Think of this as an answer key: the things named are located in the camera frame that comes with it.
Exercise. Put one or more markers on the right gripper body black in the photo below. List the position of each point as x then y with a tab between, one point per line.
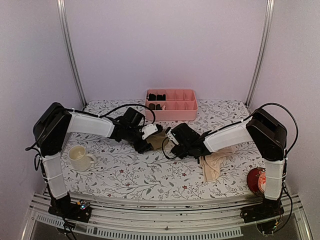
179	152

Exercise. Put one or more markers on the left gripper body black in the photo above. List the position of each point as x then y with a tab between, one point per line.
140	148

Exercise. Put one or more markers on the olive beige underwear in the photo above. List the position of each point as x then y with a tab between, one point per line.
158	140

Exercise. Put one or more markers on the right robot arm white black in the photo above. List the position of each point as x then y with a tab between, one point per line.
268	135

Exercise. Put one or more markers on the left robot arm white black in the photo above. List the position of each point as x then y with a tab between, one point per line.
50	132

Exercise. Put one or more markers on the peach underwear pile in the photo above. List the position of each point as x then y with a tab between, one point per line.
211	164

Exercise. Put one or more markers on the black rolled underwear front left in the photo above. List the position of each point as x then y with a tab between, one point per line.
152	106

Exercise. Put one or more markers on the black rolled underwear front middle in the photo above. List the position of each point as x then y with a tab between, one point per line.
158	107

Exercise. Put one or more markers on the black rolled underwear back left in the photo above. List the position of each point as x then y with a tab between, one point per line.
152	97

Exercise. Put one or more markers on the black rolled underwear back middle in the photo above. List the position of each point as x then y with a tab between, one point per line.
160	97

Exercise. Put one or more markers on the pink compartment organizer box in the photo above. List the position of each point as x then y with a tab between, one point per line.
181	105

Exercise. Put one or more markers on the floral patterned table mat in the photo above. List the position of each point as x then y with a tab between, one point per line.
121	172

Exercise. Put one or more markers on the cream ceramic mug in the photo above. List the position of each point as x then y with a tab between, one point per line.
80	159

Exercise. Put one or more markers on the red floral round tin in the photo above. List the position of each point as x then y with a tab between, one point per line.
253	183

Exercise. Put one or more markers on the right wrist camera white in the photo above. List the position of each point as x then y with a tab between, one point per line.
169	134

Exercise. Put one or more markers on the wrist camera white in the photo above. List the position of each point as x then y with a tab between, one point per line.
150	129
169	134

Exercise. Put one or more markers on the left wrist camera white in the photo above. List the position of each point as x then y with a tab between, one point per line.
150	129

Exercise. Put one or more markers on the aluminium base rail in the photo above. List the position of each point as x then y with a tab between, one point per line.
202	219

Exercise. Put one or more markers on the left aluminium frame post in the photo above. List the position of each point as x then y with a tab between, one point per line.
61	7

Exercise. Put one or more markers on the aluminium frame post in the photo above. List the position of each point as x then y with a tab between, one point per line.
268	17
61	7

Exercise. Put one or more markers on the right aluminium frame post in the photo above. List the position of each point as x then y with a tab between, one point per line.
268	17

